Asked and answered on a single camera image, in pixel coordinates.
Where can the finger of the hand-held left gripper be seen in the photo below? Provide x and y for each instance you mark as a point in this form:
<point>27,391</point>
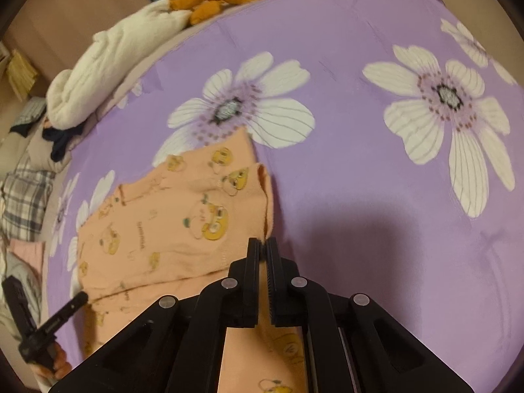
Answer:
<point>67,307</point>

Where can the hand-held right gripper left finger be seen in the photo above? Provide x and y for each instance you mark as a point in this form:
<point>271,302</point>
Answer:
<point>254,270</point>

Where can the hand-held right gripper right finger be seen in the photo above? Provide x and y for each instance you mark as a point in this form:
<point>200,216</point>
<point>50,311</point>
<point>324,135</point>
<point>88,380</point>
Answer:
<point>273,278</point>

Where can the orange printed shirt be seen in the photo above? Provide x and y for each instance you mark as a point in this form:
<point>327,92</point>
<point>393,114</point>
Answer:
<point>163,221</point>

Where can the person's left hand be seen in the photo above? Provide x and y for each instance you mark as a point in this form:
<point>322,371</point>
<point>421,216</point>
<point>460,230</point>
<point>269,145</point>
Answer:
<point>59,362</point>

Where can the grey crumpled cloth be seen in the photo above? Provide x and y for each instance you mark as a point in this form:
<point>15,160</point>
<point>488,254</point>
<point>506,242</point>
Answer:
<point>20,294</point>

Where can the pink folded cloth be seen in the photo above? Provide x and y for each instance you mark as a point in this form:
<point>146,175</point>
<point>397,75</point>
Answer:
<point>26,254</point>

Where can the plaid cloth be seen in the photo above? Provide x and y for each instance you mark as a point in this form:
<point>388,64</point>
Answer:
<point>24,200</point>

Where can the purple floral blanket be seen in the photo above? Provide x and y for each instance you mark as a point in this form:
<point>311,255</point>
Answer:
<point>348,151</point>

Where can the dark navy cloth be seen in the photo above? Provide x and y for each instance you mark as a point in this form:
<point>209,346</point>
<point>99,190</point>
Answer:
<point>61,141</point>

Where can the striped blue pillow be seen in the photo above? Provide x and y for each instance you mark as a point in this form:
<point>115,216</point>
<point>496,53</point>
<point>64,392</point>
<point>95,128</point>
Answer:
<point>30,112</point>

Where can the yellow hanging cloth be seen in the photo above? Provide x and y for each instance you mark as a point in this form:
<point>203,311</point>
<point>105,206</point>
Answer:
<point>22,73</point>

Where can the white padded jacket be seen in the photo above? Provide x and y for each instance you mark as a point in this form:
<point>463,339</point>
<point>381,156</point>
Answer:
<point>110,61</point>

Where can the pink curtain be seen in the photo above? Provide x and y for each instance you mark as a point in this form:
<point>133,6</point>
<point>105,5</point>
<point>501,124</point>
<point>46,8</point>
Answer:
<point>61,16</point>

